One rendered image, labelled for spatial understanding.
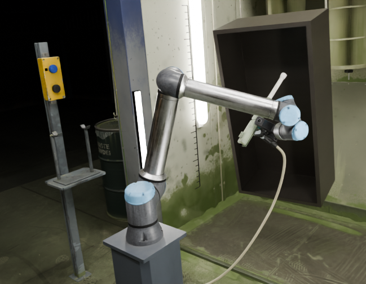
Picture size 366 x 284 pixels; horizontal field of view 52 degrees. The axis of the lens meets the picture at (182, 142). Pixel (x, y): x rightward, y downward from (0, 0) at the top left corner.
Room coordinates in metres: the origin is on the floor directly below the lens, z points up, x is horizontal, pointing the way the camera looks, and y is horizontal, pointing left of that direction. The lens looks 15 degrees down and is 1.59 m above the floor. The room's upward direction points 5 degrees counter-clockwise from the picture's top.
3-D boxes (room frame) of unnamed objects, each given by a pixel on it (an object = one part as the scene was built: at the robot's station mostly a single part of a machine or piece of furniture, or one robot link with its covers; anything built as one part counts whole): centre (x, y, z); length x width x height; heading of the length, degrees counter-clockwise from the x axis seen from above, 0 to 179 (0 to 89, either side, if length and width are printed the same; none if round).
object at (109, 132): (3.49, 0.52, 0.44); 0.59 x 0.58 x 0.89; 28
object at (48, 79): (2.37, 0.77, 1.42); 0.12 x 0.06 x 0.26; 138
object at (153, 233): (1.74, 0.23, 0.69); 0.19 x 0.19 x 0.10
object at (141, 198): (1.74, 0.23, 0.83); 0.17 x 0.15 x 0.18; 169
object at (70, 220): (2.41, 0.82, 0.82); 0.06 x 0.06 x 1.64; 48
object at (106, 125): (3.49, 0.53, 0.86); 0.54 x 0.54 x 0.01
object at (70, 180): (2.30, 0.69, 0.95); 0.26 x 0.15 x 0.32; 138
